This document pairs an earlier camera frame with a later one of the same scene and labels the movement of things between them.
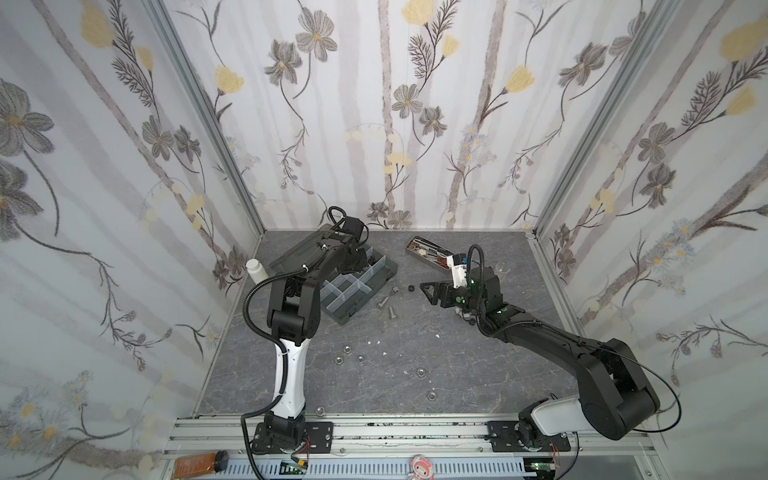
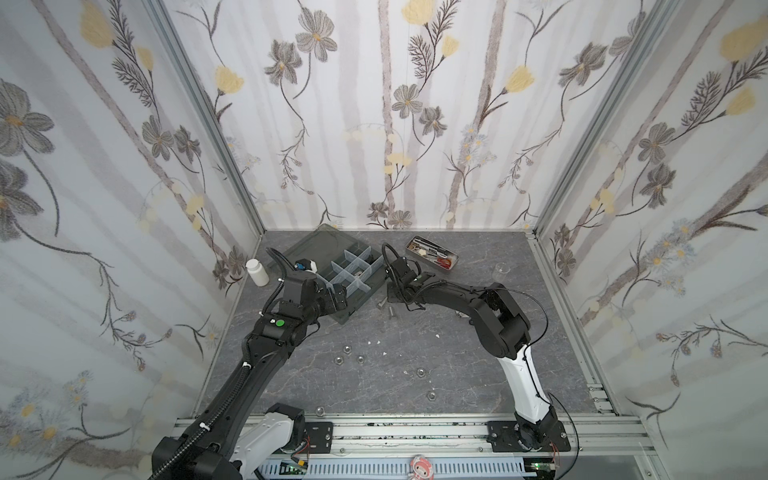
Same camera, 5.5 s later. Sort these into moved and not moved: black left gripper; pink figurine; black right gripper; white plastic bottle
Moved: black right gripper; black left gripper
Not moved: pink figurine; white plastic bottle
